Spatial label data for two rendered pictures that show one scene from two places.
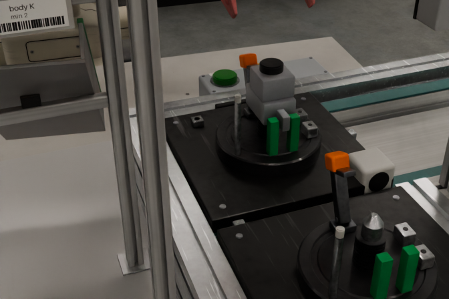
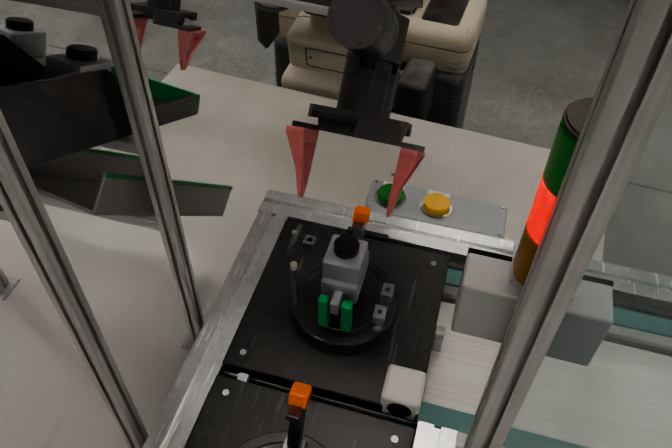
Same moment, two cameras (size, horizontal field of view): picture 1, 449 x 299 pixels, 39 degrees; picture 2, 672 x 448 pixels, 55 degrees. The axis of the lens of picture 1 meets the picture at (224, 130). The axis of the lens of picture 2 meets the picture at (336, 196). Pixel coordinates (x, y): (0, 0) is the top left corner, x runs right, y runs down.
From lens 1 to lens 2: 0.50 m
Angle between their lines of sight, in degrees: 30
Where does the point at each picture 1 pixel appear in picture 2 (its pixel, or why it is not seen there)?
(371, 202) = (367, 429)
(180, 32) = (593, 22)
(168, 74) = not seen: hidden behind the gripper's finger
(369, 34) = not seen: outside the picture
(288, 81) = (350, 272)
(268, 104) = (326, 282)
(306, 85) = (464, 242)
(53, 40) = (331, 53)
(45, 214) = not seen: hidden behind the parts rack
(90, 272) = (162, 328)
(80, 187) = (222, 237)
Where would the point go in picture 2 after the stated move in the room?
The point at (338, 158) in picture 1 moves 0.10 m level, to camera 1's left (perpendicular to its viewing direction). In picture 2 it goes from (294, 396) to (218, 344)
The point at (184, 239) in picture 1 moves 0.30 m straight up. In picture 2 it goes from (192, 365) to (142, 193)
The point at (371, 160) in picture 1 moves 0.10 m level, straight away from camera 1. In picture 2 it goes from (402, 386) to (462, 338)
